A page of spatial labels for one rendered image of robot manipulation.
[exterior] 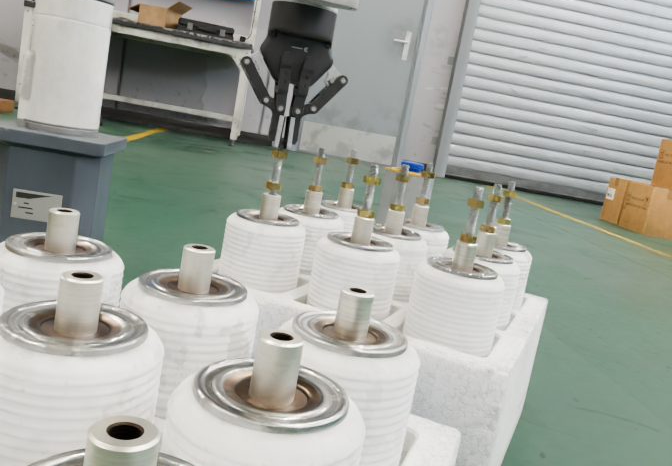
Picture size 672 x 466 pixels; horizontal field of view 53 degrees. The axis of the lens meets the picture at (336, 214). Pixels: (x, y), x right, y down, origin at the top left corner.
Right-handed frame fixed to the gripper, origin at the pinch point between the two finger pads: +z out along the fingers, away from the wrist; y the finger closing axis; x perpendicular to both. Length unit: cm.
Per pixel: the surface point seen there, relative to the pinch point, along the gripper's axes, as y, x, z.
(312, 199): -6.7, -8.4, 8.6
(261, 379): 7, 49, 9
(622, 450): -54, 3, 36
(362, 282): -9.2, 11.8, 13.8
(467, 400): -18.2, 22.9, 21.2
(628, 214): -273, -290, 26
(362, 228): -9.2, 8.0, 8.7
